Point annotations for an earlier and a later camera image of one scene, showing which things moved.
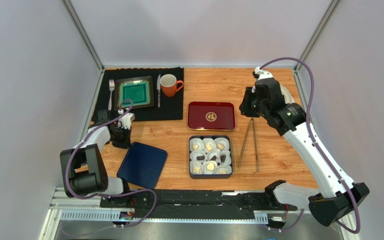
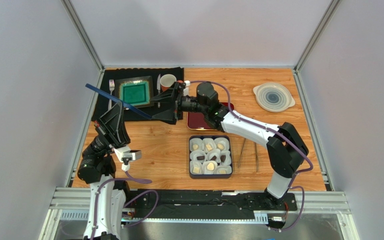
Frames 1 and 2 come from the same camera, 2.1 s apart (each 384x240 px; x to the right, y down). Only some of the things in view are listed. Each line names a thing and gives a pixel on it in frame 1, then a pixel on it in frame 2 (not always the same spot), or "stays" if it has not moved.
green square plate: x=140 y=90 stays
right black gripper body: x=246 y=103 → x=176 y=102
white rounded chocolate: x=210 y=166 stays
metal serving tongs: x=245 y=144 stays
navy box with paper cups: x=210 y=157 stays
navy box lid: x=142 y=165 → x=124 y=104
